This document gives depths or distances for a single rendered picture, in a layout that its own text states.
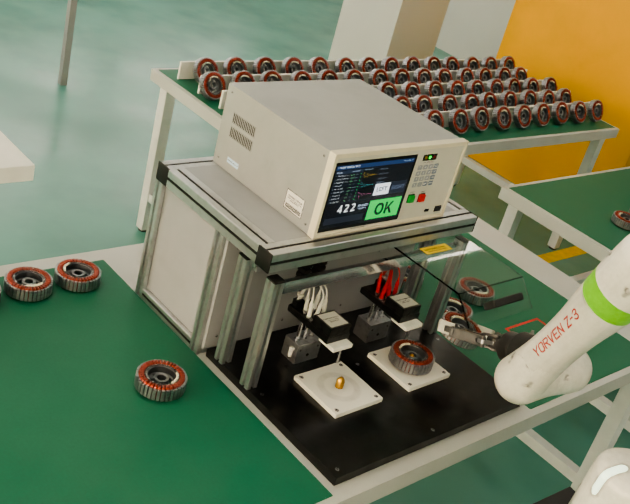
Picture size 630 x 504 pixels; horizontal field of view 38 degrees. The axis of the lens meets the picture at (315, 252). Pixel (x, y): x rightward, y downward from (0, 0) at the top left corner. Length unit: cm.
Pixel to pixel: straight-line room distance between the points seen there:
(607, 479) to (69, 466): 98
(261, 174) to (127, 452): 68
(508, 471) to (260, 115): 183
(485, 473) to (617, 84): 288
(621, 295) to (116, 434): 101
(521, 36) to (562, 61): 34
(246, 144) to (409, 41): 403
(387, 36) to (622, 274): 446
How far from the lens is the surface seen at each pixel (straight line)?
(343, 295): 239
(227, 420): 200
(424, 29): 616
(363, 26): 614
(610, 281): 168
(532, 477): 347
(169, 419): 197
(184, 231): 215
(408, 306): 225
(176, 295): 222
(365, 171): 199
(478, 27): 850
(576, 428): 383
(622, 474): 170
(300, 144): 199
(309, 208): 198
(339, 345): 210
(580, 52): 572
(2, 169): 183
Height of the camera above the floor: 200
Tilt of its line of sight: 27 degrees down
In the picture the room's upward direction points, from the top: 16 degrees clockwise
